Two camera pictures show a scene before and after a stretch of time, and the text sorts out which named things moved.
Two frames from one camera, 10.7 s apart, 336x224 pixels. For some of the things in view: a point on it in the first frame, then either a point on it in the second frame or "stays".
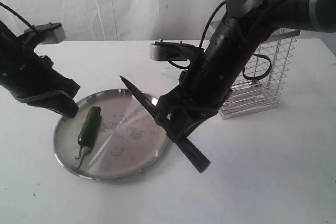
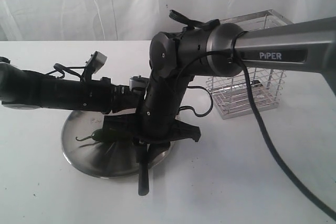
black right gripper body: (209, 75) -> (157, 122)
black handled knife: (198, 160) -> (143, 181)
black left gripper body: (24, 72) -> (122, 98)
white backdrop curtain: (118, 6) stays
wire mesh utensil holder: (260, 86) stays
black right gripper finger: (185, 119) -> (156, 148)
